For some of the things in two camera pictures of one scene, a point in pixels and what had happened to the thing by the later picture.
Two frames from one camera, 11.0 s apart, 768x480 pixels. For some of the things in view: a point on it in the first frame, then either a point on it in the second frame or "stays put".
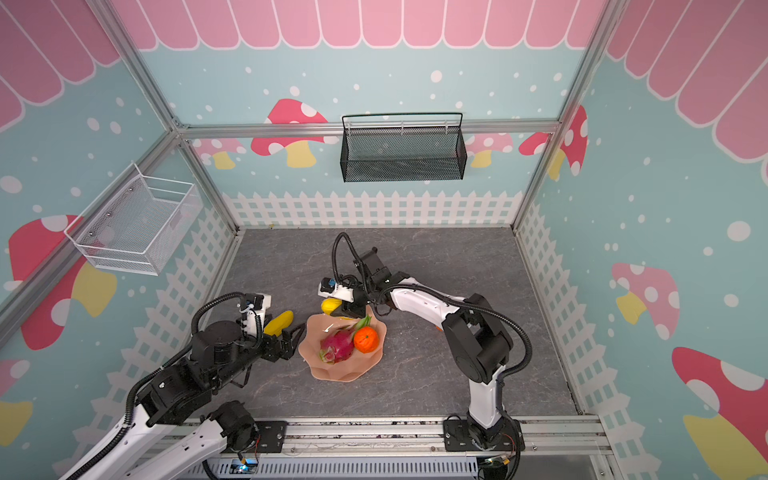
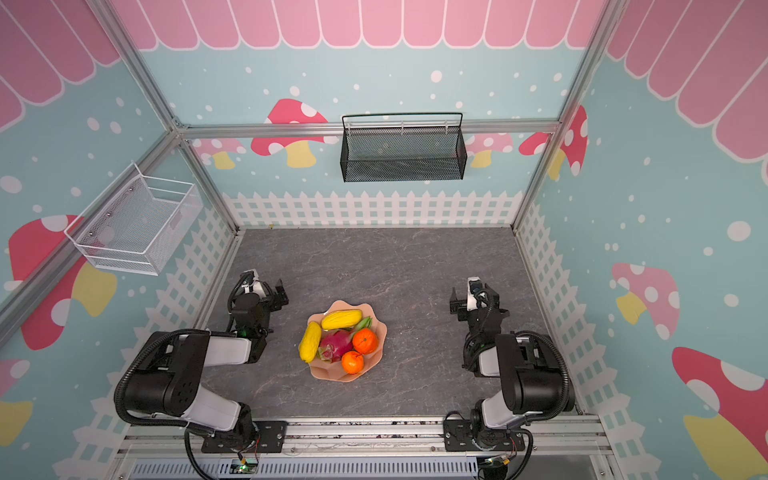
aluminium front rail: x=568 y=433 stays put
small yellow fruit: x=328 y=305 → x=341 y=319
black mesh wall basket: x=403 y=154 stays put
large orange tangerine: x=366 y=339 stays put
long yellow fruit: x=280 y=322 → x=310 y=339
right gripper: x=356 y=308 → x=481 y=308
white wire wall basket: x=134 y=225 stays put
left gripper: x=288 y=346 → x=276 y=304
